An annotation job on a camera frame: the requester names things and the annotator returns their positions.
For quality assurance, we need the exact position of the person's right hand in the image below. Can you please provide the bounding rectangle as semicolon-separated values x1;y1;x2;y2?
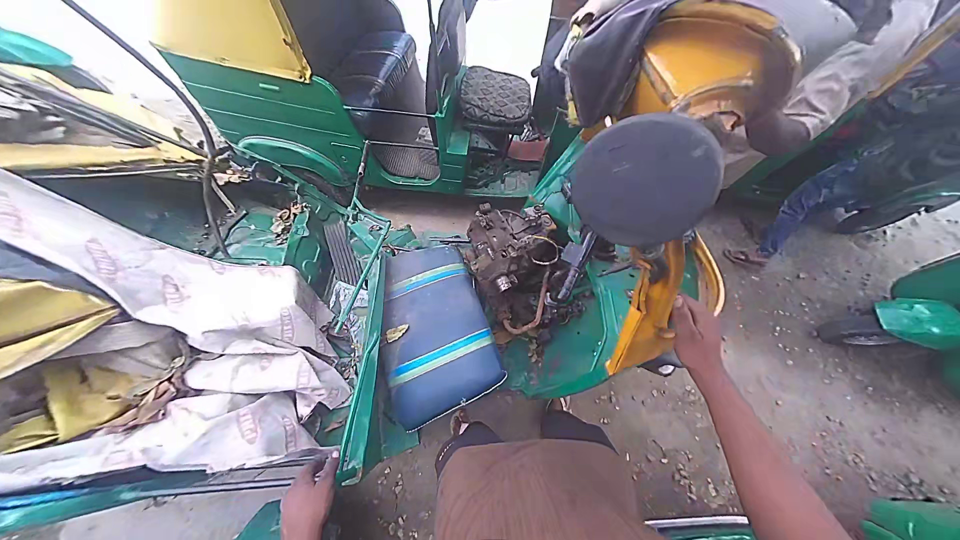
669;294;726;378

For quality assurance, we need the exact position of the person's left hand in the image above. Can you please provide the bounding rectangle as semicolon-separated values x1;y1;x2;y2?
280;450;341;540

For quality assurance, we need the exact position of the yellow metal body panel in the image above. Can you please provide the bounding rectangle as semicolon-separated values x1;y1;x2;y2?
605;231;726;378

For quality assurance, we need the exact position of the person's right forearm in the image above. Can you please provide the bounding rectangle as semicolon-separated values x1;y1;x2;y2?
691;360;855;540

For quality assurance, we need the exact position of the black shock absorber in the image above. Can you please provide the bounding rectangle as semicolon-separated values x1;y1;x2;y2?
551;229;599;305

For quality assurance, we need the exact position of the green metal vehicle floor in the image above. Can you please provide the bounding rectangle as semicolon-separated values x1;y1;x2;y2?
501;135;702;399

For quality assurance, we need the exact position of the black round disc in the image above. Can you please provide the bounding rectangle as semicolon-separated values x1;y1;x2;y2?
570;112;726;248

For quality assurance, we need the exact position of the blue striped seat cushion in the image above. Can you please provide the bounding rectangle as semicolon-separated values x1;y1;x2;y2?
381;245;509;434

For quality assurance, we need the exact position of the white printed sheet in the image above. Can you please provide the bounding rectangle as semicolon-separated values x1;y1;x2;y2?
0;168;354;496

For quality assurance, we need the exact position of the rusty engine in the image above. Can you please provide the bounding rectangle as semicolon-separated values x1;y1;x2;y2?
465;202;571;336

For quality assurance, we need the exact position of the person's body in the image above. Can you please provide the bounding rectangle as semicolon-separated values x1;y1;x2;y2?
434;438;666;540

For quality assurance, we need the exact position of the green three-wheeler with wheel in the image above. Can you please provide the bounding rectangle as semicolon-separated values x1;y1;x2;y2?
815;252;960;399

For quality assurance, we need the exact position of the green fender with white rim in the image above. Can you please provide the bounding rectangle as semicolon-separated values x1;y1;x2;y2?
645;515;757;540

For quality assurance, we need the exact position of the crumpled yellow tarp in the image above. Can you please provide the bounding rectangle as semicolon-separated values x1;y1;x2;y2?
0;279;189;456

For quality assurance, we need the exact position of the yellow curved metal body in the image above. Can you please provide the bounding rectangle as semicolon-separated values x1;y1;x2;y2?
581;0;802;142

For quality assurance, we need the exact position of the pile of dry leaves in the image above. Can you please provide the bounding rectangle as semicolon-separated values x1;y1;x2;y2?
270;201;309;245

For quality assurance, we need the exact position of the dark cloth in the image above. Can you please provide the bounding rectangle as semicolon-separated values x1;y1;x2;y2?
564;0;680;129

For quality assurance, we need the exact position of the black patterned driver seat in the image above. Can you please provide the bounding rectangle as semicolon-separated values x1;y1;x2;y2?
459;65;533;135

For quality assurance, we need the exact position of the green vehicle part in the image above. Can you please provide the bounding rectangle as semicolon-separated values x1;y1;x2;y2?
859;498;960;540

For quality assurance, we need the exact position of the yellow green auto rickshaw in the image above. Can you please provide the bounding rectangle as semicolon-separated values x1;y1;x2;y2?
150;0;573;200

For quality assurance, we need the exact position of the yellow vehicle with torn roof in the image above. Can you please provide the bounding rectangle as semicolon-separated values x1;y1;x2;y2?
0;27;230;180

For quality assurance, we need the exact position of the dark blue passenger seat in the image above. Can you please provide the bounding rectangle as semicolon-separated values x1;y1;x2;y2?
330;30;417;129

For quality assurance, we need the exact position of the long thin black rod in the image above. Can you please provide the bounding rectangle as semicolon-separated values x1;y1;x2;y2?
58;0;232;260

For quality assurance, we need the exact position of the green metal frame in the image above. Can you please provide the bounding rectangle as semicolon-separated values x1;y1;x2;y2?
318;180;421;486

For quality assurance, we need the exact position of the green rail with black trim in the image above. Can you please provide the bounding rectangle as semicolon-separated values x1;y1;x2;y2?
0;447;340;537

